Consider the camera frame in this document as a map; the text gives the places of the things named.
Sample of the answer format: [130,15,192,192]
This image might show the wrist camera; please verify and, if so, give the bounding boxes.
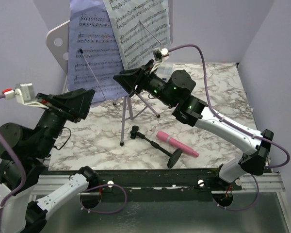
[151,48,169,72]
[2,83,49,109]

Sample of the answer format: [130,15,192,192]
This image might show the lilac sheet music page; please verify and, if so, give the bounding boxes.
[66,0,127,102]

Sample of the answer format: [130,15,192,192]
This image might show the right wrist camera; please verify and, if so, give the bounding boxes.
[151,48,169,72]

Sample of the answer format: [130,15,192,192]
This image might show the black microphone stand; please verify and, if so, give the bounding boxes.
[130,125,182,169]

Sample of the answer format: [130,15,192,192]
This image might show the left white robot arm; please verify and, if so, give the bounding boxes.
[0,85,99,233]

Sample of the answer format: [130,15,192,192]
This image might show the aluminium frame rail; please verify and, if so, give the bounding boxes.
[32,173,286,196]

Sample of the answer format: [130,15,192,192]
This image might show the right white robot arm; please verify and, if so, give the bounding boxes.
[114,60,274,190]

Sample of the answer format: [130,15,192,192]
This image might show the pink toy microphone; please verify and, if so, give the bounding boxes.
[156,131,199,157]

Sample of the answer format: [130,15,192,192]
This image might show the lilac music stand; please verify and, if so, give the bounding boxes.
[46,20,160,146]

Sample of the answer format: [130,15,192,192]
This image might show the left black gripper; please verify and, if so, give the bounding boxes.
[35,87,97,156]

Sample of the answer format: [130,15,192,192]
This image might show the white sheet music page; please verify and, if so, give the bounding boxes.
[104,0,171,70]

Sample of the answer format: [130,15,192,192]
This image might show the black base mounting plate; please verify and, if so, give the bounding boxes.
[90,168,241,202]

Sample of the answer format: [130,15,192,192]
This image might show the clear plastic screw box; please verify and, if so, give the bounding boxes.
[155,63,174,80]

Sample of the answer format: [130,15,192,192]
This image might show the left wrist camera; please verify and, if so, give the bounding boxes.
[2,83,49,109]

